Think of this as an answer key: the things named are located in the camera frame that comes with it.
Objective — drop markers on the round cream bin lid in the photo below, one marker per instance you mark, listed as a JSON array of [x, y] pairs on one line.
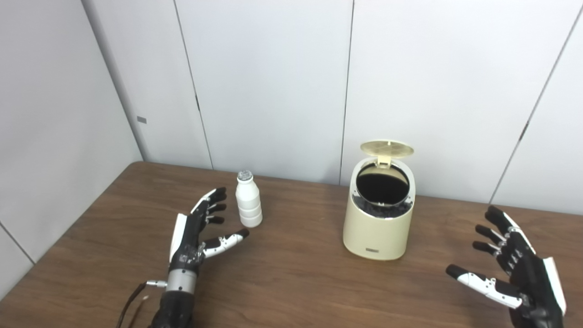
[[386, 148]]

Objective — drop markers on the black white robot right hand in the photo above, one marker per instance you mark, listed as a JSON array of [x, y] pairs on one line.
[[530, 282]]

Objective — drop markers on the small white plastic bottle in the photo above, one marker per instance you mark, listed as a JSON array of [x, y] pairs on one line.
[[248, 205]]

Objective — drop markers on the black white robot left hand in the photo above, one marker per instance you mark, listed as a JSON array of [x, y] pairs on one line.
[[186, 246]]

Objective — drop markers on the cream-colored bin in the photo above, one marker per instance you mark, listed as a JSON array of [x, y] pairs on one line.
[[375, 232]]

